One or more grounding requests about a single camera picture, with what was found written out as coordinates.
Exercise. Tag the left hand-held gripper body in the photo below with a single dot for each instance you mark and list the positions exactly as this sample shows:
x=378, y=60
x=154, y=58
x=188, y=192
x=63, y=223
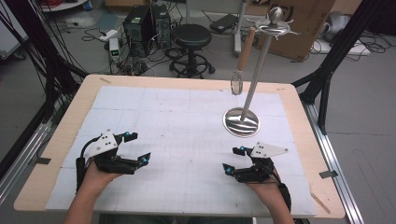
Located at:
x=106, y=146

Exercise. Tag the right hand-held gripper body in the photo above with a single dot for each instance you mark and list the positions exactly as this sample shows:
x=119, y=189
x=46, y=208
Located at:
x=261, y=168

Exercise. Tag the metal hook stand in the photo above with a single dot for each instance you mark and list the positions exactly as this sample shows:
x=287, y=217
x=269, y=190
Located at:
x=256, y=76

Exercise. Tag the person's right hand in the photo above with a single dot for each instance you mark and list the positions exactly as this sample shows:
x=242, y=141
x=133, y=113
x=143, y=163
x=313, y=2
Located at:
x=264, y=191

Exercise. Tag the person's left hand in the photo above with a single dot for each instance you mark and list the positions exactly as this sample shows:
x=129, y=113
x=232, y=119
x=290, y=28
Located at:
x=96, y=180

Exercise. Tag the white gridded mat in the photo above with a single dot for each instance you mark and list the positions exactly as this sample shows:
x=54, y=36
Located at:
x=174, y=124

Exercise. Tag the dark tape piece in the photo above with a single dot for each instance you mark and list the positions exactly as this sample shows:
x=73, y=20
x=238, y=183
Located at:
x=43, y=160
x=328, y=174

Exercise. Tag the thin wooden stick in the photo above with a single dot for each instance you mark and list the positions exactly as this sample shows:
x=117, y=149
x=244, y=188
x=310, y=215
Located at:
x=320, y=202

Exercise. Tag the small white device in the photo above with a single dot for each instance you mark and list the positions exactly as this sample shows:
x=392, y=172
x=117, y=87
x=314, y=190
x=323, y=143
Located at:
x=114, y=48

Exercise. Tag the white power strip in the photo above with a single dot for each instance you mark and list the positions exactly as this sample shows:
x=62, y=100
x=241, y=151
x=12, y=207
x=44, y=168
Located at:
x=108, y=35

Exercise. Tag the large black computer tower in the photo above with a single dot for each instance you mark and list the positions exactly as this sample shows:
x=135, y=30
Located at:
x=138, y=29

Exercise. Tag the slim black computer tower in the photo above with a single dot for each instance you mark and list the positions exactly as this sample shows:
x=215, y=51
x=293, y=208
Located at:
x=162, y=25

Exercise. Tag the black round stool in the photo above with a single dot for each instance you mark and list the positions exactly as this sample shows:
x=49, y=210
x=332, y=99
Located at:
x=191, y=35

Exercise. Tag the flat black device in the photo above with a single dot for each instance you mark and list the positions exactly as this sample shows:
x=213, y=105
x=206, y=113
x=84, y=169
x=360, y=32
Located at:
x=223, y=22

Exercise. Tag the brown cardboard box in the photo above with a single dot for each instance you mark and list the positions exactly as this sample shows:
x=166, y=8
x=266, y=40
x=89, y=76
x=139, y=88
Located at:
x=306, y=21

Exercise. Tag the grey rounded object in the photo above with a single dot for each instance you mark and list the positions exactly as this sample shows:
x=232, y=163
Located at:
x=337, y=23

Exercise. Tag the aluminium rail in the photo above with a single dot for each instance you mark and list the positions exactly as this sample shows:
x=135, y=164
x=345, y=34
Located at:
x=21, y=158
x=330, y=155

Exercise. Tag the white metal post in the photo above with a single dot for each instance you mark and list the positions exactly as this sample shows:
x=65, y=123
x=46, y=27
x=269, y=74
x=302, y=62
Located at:
x=239, y=18

